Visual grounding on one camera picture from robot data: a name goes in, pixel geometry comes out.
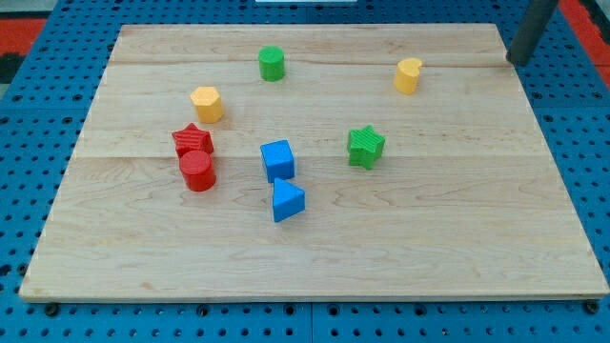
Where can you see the green cylinder block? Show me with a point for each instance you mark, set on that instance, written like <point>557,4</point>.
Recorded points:
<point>271,63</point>

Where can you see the green star block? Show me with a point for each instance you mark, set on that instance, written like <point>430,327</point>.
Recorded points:
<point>364,147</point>

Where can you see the red star block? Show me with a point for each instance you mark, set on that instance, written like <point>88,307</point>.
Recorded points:
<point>192,138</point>

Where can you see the blue cube block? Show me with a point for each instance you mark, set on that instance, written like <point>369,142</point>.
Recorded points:
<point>278,160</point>

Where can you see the blue triangle block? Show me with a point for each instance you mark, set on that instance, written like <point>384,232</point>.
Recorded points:
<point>288,200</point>

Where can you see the red cylinder block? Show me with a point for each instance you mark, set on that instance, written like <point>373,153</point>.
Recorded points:
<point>197,169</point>

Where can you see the yellow hexagon block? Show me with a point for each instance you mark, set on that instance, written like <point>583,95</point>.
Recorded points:
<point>208,104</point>

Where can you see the yellow heart block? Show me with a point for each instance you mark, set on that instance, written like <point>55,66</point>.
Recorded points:
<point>407,74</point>

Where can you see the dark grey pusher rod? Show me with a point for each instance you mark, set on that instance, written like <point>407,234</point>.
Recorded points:
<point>530,31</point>

